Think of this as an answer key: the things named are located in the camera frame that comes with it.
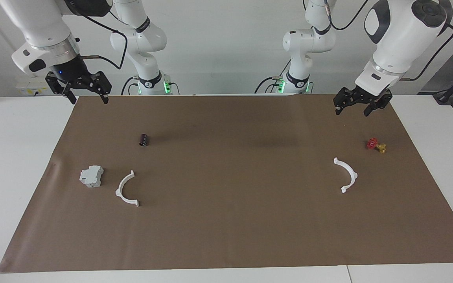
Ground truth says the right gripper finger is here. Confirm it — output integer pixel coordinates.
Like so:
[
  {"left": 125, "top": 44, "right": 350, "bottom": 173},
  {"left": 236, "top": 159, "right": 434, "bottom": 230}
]
[
  {"left": 87, "top": 72, "right": 112, "bottom": 105},
  {"left": 46, "top": 75, "right": 77, "bottom": 105}
]

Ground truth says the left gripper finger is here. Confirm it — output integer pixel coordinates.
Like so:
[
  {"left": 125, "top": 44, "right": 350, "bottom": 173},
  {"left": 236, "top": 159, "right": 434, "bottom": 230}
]
[
  {"left": 364, "top": 91, "right": 393, "bottom": 117},
  {"left": 333, "top": 88, "right": 352, "bottom": 116}
]

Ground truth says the white half ring pipe clamp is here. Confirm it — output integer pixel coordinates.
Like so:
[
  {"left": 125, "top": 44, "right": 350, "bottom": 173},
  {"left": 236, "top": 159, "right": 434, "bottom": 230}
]
[
  {"left": 115, "top": 170, "right": 140, "bottom": 207},
  {"left": 333, "top": 157, "right": 358, "bottom": 194}
]

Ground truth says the grey circuit breaker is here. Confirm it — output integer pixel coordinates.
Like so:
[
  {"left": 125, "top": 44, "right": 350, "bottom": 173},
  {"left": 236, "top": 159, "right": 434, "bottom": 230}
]
[{"left": 79, "top": 165, "right": 104, "bottom": 188}]

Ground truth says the brown paper mat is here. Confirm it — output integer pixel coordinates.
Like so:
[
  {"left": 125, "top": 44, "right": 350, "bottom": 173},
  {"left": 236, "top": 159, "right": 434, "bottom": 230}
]
[{"left": 0, "top": 94, "right": 453, "bottom": 274}]

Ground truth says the black base power cable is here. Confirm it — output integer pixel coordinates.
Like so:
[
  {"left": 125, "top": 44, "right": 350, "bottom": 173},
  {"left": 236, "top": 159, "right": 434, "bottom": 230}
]
[
  {"left": 121, "top": 77, "right": 138, "bottom": 96},
  {"left": 255, "top": 77, "right": 280, "bottom": 94}
]

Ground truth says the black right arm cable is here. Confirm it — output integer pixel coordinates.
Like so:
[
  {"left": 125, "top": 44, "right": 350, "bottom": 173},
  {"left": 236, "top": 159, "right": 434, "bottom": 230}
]
[{"left": 78, "top": 10, "right": 129, "bottom": 70}]

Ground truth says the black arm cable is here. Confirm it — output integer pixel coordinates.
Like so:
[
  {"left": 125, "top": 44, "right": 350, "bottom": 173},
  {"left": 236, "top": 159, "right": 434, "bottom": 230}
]
[
  {"left": 78, "top": 10, "right": 129, "bottom": 70},
  {"left": 323, "top": 0, "right": 453, "bottom": 82}
]

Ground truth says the white wall socket box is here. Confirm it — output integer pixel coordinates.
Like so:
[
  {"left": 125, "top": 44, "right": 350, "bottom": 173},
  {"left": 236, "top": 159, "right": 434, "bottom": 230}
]
[{"left": 16, "top": 77, "right": 54, "bottom": 96}]

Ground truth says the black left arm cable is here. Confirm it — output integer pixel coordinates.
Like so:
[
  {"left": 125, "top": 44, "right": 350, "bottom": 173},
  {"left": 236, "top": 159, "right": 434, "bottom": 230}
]
[{"left": 323, "top": 0, "right": 453, "bottom": 82}]

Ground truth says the red handled brass valve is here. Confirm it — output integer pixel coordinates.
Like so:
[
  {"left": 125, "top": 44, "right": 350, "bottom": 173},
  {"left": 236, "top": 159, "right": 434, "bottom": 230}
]
[{"left": 366, "top": 138, "right": 387, "bottom": 154}]

